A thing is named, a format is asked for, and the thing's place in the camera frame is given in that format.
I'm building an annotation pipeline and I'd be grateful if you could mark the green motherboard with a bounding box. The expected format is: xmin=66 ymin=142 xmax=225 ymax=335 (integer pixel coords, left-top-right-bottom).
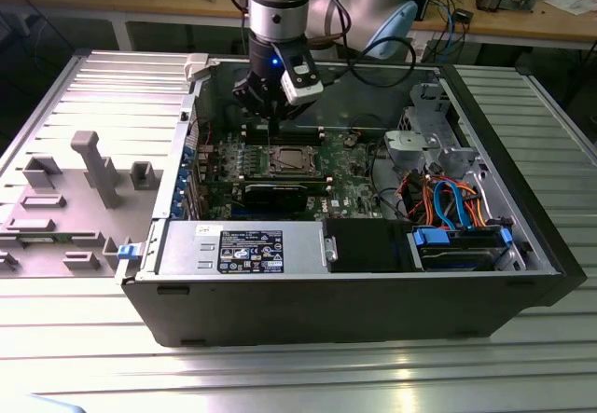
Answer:
xmin=195 ymin=126 xmax=402 ymax=221

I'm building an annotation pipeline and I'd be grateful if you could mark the silver power supply unit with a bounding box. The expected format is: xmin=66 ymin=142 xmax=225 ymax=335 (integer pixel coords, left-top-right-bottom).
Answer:
xmin=158 ymin=220 xmax=327 ymax=277

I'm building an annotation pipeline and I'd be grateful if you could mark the metal socket cover frame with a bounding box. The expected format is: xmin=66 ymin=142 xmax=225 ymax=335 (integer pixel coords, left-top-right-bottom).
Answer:
xmin=269 ymin=145 xmax=315 ymax=174

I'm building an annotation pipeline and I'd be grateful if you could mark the black camera cable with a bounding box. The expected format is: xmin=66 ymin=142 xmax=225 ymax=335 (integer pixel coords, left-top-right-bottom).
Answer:
xmin=319 ymin=0 xmax=418 ymax=89

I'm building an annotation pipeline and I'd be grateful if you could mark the black graphics card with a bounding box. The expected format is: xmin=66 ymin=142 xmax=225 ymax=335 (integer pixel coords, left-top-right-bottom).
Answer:
xmin=242 ymin=180 xmax=309 ymax=213

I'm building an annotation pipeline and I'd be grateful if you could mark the black plastic fan shroud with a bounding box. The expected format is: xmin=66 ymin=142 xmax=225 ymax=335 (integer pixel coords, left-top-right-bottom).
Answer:
xmin=324 ymin=219 xmax=411 ymax=274

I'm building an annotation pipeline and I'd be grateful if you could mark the silver metal drive bracket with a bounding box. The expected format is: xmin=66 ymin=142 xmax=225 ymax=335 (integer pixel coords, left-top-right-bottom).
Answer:
xmin=384 ymin=129 xmax=442 ymax=172

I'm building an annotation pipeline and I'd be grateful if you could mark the white paper sheet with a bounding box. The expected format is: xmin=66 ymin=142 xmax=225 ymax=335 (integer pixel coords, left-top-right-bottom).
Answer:
xmin=544 ymin=0 xmax=597 ymax=16

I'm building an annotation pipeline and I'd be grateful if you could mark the beige case latch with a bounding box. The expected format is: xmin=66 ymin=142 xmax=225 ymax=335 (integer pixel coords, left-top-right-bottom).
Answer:
xmin=184 ymin=52 xmax=211 ymax=83

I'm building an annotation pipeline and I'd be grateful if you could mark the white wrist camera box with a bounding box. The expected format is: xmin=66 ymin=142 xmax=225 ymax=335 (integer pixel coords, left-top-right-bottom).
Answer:
xmin=278 ymin=44 xmax=326 ymax=106

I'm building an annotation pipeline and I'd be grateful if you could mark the black open PC case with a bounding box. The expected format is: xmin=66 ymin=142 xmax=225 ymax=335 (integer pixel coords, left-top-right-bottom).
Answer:
xmin=114 ymin=53 xmax=588 ymax=349

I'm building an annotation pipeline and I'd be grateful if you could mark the wooden desk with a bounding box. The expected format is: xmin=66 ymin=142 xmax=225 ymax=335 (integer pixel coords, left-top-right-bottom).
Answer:
xmin=0 ymin=0 xmax=597 ymax=53

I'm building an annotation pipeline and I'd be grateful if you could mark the hard disk in blue carrier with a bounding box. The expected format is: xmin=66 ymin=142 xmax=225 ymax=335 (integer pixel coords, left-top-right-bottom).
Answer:
xmin=409 ymin=226 xmax=514 ymax=272

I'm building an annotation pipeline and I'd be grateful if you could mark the orange wire bundle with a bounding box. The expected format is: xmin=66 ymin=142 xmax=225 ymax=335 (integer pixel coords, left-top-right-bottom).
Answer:
xmin=401 ymin=172 xmax=491 ymax=227

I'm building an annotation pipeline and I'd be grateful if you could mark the grey plastic parts rack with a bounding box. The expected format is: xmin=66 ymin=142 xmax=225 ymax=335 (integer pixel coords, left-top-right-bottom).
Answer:
xmin=0 ymin=131 xmax=164 ymax=278

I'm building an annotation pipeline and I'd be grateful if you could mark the blue flat wire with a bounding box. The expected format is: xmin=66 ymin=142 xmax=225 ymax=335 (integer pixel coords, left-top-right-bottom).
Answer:
xmin=432 ymin=178 xmax=473 ymax=231

